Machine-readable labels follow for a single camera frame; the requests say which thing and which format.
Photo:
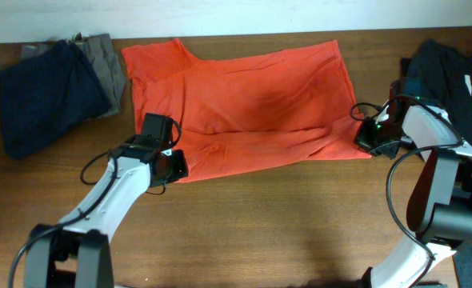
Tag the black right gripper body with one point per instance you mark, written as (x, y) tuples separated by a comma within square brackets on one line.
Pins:
[(381, 138)]

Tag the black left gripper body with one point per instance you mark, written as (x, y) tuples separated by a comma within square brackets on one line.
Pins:
[(175, 166)]

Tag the red orange t-shirt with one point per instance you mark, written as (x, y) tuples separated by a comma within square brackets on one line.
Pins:
[(247, 114)]

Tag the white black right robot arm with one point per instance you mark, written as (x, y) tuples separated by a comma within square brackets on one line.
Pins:
[(439, 211)]

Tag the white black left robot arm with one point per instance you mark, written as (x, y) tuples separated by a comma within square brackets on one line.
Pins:
[(76, 251)]

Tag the black garment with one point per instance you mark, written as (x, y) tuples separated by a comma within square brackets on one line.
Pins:
[(445, 75)]

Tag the folded navy blue garment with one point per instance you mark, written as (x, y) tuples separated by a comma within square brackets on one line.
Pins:
[(43, 97)]

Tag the folded grey garment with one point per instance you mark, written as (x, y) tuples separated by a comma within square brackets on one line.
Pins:
[(100, 54)]

